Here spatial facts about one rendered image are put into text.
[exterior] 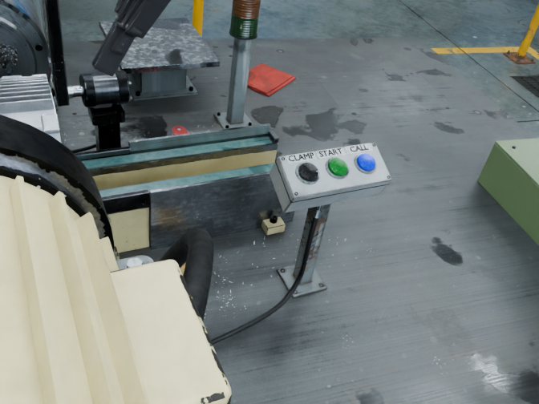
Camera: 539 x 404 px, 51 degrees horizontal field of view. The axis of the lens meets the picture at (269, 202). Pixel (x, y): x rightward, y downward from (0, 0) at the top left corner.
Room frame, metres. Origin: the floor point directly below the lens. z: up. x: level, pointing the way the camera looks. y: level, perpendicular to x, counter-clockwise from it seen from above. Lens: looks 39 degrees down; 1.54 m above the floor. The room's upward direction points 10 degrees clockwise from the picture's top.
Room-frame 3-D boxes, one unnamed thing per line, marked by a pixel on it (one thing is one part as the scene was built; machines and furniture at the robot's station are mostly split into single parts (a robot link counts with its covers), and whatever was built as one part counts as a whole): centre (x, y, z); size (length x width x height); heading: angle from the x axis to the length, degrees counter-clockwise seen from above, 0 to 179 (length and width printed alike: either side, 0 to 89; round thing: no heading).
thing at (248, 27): (1.20, 0.12, 1.05); 0.06 x 0.06 x 0.04
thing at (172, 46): (1.34, 0.35, 0.86); 0.27 x 0.24 x 0.12; 30
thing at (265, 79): (1.45, 0.07, 0.80); 0.15 x 0.12 x 0.01; 154
